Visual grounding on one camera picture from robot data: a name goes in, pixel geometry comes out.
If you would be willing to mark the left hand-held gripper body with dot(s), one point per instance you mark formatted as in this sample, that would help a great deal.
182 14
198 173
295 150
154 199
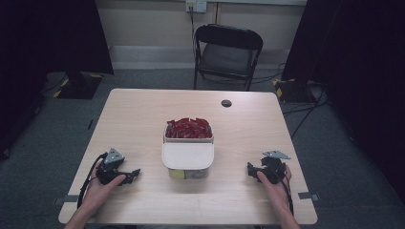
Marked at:
110 165

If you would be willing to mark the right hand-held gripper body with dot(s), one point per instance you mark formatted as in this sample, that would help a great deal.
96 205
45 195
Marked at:
273 167

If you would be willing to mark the person's right hand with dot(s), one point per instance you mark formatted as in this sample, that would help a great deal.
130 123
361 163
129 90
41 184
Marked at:
277 191

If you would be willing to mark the person's left hand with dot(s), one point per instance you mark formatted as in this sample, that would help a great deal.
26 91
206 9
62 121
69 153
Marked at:
100 191

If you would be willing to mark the grey tape strip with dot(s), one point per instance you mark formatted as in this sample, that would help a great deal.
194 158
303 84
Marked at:
308 195
67 199

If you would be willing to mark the white storage box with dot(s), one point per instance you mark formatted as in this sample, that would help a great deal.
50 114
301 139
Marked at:
187 173

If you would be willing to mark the white box lid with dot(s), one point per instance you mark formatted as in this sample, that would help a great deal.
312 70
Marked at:
187 156

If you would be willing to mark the pile of red packets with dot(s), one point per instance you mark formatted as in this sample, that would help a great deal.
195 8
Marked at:
189 128

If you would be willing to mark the black stand base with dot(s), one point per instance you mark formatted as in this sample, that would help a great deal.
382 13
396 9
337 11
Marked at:
293 90
78 86

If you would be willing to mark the black folding chair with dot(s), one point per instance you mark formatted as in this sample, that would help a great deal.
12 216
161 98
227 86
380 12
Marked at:
227 54

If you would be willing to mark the dark curtain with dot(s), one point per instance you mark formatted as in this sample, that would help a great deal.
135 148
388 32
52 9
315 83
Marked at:
47 38
359 63

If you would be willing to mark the white wall socket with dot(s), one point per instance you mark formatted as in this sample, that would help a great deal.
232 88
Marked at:
196 5

